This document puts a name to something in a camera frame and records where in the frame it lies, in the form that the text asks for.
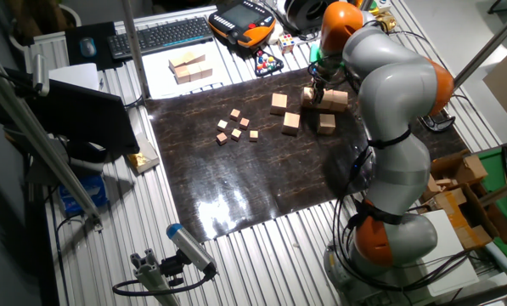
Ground black monitor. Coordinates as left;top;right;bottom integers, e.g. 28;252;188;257
23;78;141;156

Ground white egg-shaped object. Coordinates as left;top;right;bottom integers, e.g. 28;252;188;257
266;25;284;46

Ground small box gold foil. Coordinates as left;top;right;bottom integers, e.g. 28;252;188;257
127;133;161;175

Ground black camera clamp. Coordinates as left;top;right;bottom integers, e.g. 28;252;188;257
159;250;190;288

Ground black filament spool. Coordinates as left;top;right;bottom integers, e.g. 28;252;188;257
284;0;335;31

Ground black computer keyboard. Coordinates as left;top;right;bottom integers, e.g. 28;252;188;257
106;15;215;60

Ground gold shiny objects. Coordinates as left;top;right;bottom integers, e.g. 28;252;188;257
374;12;397;33

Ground wooden blocks on paper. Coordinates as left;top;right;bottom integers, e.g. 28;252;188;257
141;42;233;101

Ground dark marbled table mat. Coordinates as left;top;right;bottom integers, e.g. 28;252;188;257
144;59;470;243

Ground brown cardboard box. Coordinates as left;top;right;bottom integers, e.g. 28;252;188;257
418;148;507;252

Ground slanted silver frame bar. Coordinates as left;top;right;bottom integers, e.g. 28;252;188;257
477;173;507;208
452;3;507;90

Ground black plug blue light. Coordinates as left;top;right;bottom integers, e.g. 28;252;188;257
349;146;367;178

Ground white rimmed plant pot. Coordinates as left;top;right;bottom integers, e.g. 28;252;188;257
7;3;83;54

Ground grey computer mouse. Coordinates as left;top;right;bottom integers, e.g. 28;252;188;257
79;37;98;59

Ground short aluminium profile piece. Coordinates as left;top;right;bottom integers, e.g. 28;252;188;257
129;248;182;306

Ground long aluminium profile bar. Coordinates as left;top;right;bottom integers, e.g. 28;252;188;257
0;59;104;233

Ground grey camera blue tip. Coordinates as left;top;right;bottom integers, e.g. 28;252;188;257
166;223;218;277

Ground Rubik's cube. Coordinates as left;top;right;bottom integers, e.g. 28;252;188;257
278;33;296;55

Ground black mouse pad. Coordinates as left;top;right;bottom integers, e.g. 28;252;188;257
64;20;125;72

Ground blue tissue pack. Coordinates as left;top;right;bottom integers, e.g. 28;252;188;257
57;173;109;216

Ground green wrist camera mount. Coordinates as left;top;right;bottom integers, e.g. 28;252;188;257
308;42;343;71

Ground white flat box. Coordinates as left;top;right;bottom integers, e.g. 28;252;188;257
48;62;100;92

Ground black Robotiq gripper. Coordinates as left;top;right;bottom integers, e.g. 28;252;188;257
310;63;338;105

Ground small cardboard box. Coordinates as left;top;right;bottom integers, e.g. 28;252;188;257
454;153;489;184

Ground black triangle rack coloured balls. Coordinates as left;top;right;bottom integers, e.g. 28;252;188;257
253;49;285;78

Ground white board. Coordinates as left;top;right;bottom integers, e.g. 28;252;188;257
414;208;480;298

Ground orange black teach pendant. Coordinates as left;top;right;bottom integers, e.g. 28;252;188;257
207;0;277;48

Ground green mini pool table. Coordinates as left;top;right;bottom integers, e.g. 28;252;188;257
476;144;507;271

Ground black camera cable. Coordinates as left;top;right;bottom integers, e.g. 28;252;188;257
111;267;218;298

